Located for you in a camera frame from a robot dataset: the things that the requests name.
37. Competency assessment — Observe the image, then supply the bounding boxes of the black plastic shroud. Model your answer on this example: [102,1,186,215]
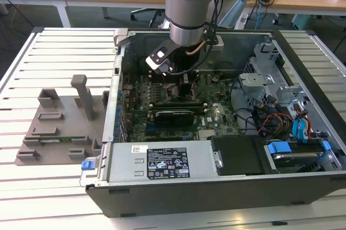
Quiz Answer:
[210,135,268,177]

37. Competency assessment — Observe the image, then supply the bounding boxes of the grey parts rack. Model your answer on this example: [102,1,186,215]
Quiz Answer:
[15,74,110,166]

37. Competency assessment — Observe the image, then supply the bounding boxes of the black graphics card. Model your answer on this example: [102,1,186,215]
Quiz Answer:
[153,107,196,128]

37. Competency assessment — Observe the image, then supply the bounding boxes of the green RAM stick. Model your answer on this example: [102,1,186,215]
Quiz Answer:
[37,136,88,144]

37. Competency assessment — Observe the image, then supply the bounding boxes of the blue cable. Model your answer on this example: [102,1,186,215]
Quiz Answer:
[256,0,263,30]

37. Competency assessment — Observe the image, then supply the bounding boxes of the green motherboard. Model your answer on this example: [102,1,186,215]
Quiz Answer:
[120,71,241,143]

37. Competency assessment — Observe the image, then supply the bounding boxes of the yellow red power wires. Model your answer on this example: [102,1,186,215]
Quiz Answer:
[256,113,295,136]

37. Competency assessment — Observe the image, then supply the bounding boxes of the small grey wrist camera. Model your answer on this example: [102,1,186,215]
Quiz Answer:
[210,36,225,52]

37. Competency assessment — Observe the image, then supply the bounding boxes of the teal container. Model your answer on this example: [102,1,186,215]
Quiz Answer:
[291,13,323,31]

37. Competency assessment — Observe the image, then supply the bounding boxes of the black office chair base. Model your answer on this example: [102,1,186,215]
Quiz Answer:
[130,7,166,28]

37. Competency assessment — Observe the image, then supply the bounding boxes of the black open PC case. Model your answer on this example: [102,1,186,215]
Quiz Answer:
[79,28,346,219]

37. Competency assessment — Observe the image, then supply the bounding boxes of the blue flat wire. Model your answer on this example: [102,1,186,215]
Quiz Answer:
[291,113,309,144]

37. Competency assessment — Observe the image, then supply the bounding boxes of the red wire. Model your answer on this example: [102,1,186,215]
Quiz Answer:
[296,107,316,140]

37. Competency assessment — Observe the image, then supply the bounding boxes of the black cable bundle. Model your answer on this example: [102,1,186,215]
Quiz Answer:
[229,77,268,136]

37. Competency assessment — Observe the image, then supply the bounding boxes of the silver power supply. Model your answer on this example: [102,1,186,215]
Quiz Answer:
[97,140,218,187]

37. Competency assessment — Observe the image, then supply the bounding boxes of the CPU socket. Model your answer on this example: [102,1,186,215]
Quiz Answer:
[165,82,197,104]

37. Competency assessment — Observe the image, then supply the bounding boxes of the silver drive cage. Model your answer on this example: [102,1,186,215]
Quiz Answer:
[238,42,311,103]

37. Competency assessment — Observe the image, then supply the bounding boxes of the hard disk in blue carrier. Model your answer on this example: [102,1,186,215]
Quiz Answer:
[266,139,332,174]

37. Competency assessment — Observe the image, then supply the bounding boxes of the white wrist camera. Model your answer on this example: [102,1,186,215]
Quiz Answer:
[145,39,179,77]

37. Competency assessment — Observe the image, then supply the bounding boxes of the white power strip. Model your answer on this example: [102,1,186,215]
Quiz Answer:
[234,15,249,30]

